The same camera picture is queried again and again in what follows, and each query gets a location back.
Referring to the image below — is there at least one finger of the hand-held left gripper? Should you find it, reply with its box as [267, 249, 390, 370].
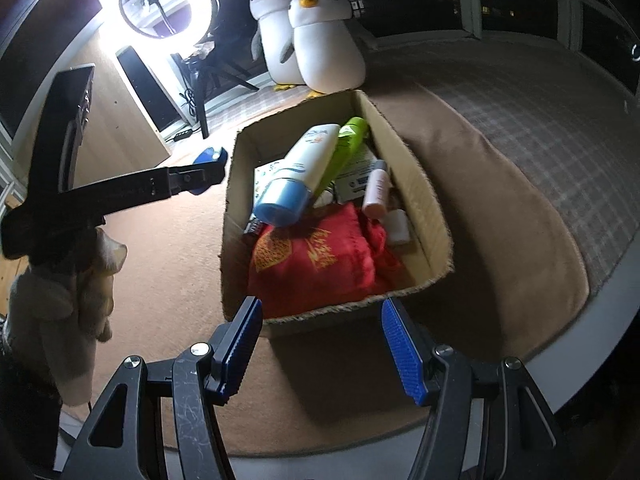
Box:
[60, 157, 228, 218]

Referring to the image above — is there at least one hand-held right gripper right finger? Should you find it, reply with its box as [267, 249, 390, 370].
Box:
[381, 297, 568, 480]

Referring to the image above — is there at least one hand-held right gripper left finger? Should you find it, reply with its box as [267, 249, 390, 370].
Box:
[57, 296, 264, 480]

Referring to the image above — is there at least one blue round tin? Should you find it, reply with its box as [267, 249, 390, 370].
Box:
[191, 146, 229, 197]

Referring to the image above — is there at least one red cloth bag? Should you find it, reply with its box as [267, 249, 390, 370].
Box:
[247, 203, 403, 320]

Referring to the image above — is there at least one small white bottle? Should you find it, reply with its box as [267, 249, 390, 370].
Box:
[384, 209, 411, 247]

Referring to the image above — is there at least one white tube with blue cap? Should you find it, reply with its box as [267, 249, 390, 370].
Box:
[252, 124, 342, 226]

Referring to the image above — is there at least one cardboard box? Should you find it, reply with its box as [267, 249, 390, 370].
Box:
[220, 89, 455, 337]

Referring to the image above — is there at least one pink bottle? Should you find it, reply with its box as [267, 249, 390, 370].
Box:
[361, 160, 391, 219]

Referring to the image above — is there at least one white and green package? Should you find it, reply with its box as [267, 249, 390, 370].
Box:
[332, 147, 378, 203]

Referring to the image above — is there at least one green tube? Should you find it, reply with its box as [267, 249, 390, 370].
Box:
[312, 116, 372, 201]

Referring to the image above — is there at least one person's left hand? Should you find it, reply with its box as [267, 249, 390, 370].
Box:
[7, 227, 128, 408]

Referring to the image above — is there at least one light wooden board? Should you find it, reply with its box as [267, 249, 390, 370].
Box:
[60, 25, 173, 181]

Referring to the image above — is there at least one black tripod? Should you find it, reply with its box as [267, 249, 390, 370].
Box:
[170, 50, 261, 140]

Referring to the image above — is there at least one wooden plank panel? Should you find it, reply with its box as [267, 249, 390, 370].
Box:
[0, 252, 31, 318]

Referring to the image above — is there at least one large penguin plush toy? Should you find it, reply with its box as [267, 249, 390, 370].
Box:
[248, 0, 313, 92]

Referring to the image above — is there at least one small penguin plush toy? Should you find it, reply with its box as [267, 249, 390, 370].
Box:
[287, 0, 367, 100]

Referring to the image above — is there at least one white window frame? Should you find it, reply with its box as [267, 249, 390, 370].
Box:
[114, 45, 188, 133]

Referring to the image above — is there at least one white ring light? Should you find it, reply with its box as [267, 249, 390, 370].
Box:
[97, 0, 213, 48]

